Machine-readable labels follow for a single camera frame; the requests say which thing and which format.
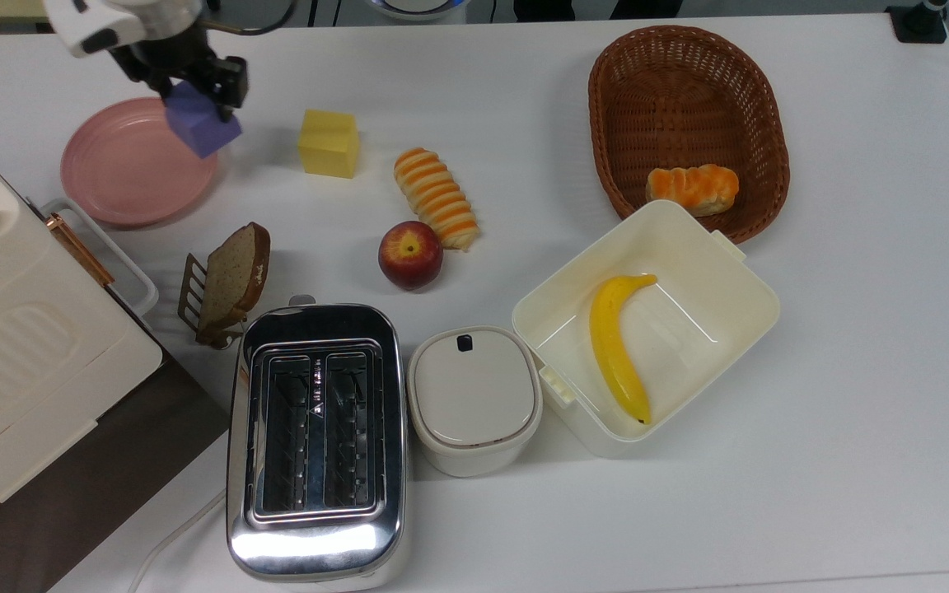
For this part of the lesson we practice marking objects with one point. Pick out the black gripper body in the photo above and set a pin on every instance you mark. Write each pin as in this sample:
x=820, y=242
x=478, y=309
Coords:
x=170, y=53

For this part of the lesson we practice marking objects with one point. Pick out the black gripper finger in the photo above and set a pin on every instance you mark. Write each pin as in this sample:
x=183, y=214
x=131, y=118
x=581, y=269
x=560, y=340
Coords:
x=231, y=82
x=160, y=82

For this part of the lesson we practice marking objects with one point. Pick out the purple foam cube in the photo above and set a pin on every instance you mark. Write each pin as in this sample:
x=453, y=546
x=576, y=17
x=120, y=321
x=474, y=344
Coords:
x=203, y=123

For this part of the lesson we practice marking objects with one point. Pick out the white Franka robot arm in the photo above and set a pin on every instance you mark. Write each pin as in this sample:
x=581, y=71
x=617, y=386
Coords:
x=112, y=25

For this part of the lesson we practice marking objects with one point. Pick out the pink plate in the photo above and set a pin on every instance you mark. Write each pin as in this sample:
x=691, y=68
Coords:
x=128, y=173

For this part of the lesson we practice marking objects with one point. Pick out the yellow foam cube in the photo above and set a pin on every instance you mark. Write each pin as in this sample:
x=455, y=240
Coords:
x=328, y=144

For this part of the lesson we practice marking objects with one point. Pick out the brown bread slice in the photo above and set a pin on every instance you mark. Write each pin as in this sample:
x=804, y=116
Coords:
x=231, y=276

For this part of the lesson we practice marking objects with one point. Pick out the long orange striped bread roll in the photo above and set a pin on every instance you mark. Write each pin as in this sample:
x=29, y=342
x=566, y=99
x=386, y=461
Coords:
x=437, y=198

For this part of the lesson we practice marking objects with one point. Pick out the red apple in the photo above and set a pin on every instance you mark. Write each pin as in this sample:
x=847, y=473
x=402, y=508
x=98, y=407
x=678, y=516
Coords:
x=410, y=255

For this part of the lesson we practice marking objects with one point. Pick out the small cream lidded trash can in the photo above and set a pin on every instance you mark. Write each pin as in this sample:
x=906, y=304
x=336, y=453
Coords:
x=474, y=395

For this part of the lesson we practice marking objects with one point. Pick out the brown wicker basket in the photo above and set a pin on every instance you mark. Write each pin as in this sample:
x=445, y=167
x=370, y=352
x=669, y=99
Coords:
x=672, y=99

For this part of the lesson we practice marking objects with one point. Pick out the yellow banana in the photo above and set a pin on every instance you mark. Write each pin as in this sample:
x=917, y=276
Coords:
x=610, y=346

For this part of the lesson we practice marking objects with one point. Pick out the cream and chrome toaster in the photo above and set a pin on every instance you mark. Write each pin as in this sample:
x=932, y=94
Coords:
x=318, y=543

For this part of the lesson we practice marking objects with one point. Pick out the short orange striped bread roll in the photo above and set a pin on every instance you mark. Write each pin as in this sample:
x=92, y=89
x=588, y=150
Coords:
x=693, y=189

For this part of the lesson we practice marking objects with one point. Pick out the cream square plastic bin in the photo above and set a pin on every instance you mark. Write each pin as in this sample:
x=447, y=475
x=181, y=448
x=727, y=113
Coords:
x=705, y=329

